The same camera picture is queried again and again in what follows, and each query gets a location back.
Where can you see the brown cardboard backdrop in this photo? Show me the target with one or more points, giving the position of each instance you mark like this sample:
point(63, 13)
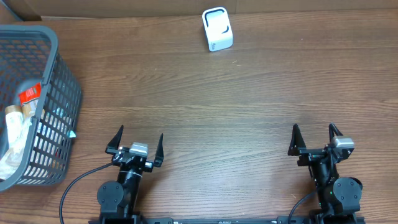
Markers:
point(31, 10)

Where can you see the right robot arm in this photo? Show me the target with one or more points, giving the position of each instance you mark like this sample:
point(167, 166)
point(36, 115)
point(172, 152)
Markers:
point(338, 197)

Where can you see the red orange pasta package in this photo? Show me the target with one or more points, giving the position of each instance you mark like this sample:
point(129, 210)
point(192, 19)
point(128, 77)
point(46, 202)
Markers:
point(29, 99)

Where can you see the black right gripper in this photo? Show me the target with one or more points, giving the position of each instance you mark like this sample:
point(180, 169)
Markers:
point(310, 154)

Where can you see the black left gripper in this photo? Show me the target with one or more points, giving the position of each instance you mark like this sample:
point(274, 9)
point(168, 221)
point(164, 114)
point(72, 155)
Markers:
point(114, 150)

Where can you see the grey plastic mesh basket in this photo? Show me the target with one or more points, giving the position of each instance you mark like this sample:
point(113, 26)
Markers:
point(29, 56)

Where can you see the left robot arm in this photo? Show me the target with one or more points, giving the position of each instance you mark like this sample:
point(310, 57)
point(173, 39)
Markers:
point(117, 198)

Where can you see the white tube gold cap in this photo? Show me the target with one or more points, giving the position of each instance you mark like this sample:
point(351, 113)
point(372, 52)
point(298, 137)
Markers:
point(14, 122)

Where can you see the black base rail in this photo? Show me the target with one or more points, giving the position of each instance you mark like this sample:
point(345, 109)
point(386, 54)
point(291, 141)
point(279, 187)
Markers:
point(278, 220)

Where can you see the beige plastic pouch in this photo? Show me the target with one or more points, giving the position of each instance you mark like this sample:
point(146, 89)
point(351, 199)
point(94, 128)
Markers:
point(12, 159)

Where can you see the teal snack packet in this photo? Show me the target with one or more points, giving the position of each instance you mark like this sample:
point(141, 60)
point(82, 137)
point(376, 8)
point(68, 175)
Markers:
point(72, 134)

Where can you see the white barcode scanner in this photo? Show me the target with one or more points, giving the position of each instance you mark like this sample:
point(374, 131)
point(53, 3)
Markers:
point(217, 28)

